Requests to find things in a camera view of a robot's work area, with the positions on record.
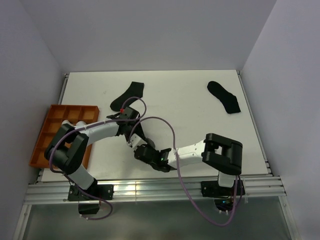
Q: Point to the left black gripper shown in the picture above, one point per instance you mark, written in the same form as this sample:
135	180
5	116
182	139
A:
139	131

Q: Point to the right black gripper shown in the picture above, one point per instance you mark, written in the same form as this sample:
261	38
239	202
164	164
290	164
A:
149	146

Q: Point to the white striped sock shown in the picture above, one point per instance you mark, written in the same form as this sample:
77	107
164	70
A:
80	124

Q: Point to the grey sock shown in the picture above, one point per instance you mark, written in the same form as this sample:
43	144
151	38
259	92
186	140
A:
150	142

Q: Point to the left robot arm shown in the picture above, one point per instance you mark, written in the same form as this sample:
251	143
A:
67	148

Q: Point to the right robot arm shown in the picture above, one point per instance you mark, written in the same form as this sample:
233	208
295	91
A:
221	153

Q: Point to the black sock left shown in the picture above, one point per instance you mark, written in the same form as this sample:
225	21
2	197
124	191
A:
134	92

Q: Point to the black sock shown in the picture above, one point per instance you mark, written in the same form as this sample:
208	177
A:
228	100
134	92

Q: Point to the orange compartment tray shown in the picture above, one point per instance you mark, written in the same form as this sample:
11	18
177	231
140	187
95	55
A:
56	114

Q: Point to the black sock right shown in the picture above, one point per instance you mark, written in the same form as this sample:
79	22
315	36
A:
228	100

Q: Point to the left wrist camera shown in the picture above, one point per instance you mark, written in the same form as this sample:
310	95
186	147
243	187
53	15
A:
125	111

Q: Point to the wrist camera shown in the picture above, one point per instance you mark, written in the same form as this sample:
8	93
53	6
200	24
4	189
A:
134	141
125	111

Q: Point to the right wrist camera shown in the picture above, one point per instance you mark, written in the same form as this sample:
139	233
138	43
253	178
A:
134	141

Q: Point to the aluminium frame rail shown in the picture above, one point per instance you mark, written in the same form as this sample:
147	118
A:
167	189

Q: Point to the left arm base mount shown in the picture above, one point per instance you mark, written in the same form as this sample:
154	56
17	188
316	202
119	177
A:
90	200

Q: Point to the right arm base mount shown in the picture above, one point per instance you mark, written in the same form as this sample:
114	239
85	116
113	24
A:
223	196

